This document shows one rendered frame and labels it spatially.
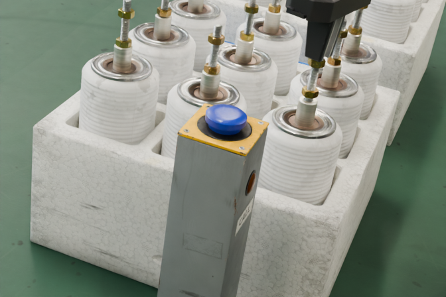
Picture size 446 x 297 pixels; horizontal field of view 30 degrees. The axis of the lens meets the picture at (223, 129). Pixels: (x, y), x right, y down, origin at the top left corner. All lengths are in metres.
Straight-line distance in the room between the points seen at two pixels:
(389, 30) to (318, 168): 0.53
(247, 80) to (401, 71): 0.43
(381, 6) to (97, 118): 0.59
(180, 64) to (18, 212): 0.31
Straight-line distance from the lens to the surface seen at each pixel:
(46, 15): 1.80
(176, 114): 0.97
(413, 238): 1.27
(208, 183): 0.80
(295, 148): 0.93
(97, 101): 1.01
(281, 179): 0.96
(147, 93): 1.01
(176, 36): 1.13
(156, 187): 0.99
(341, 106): 1.04
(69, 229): 1.09
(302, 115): 0.96
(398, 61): 1.42
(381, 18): 1.44
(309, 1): 0.85
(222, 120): 0.78
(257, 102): 1.08
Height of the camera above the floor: 0.71
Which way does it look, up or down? 30 degrees down
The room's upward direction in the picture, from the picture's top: 9 degrees clockwise
